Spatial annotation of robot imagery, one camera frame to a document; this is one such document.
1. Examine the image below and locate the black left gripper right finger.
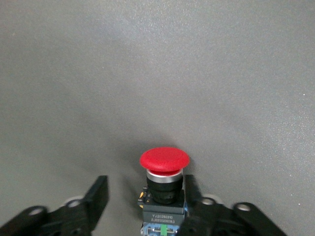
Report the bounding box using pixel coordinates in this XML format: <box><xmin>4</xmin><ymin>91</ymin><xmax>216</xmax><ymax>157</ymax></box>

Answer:
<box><xmin>179</xmin><ymin>174</ymin><xmax>289</xmax><ymax>236</ymax></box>

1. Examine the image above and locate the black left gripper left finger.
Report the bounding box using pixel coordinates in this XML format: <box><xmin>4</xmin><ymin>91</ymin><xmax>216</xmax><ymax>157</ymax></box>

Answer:
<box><xmin>0</xmin><ymin>175</ymin><xmax>109</xmax><ymax>236</ymax></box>

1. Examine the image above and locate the red mushroom push button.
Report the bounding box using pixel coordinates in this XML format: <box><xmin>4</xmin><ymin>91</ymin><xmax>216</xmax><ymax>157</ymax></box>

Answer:
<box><xmin>137</xmin><ymin>147</ymin><xmax>191</xmax><ymax>236</ymax></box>

